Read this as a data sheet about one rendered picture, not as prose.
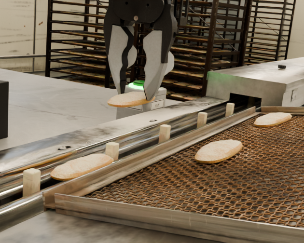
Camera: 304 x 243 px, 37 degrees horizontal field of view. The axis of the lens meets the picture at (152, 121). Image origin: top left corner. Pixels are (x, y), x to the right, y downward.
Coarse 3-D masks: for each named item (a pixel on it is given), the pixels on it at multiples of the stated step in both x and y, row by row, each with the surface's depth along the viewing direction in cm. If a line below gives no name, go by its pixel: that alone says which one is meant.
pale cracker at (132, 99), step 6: (114, 96) 57; (120, 96) 57; (126, 96) 57; (132, 96) 57; (138, 96) 58; (144, 96) 59; (108, 102) 55; (114, 102) 55; (120, 102) 55; (126, 102) 55; (132, 102) 56; (138, 102) 57; (144, 102) 58
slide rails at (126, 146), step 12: (192, 120) 83; (156, 132) 72; (120, 144) 64; (132, 144) 64; (144, 144) 66; (156, 144) 66; (84, 156) 57; (48, 168) 52; (48, 180) 49; (0, 192) 44; (12, 192) 45; (36, 192) 45
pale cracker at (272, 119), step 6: (270, 114) 67; (276, 114) 66; (282, 114) 66; (288, 114) 67; (258, 120) 64; (264, 120) 63; (270, 120) 63; (276, 120) 63; (282, 120) 64; (288, 120) 66; (258, 126) 63; (264, 126) 62
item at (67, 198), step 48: (192, 144) 52; (288, 144) 50; (48, 192) 33; (96, 192) 37; (144, 192) 36; (192, 192) 35; (240, 192) 35; (288, 192) 34; (240, 240) 26; (288, 240) 24
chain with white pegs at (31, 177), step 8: (232, 104) 92; (248, 104) 105; (256, 104) 111; (200, 112) 81; (232, 112) 93; (200, 120) 81; (216, 120) 89; (160, 128) 69; (168, 128) 69; (160, 136) 69; (168, 136) 69; (112, 144) 57; (112, 152) 57; (32, 168) 46; (24, 176) 45; (32, 176) 45; (40, 176) 46; (24, 184) 45; (32, 184) 45; (24, 192) 45; (32, 192) 45
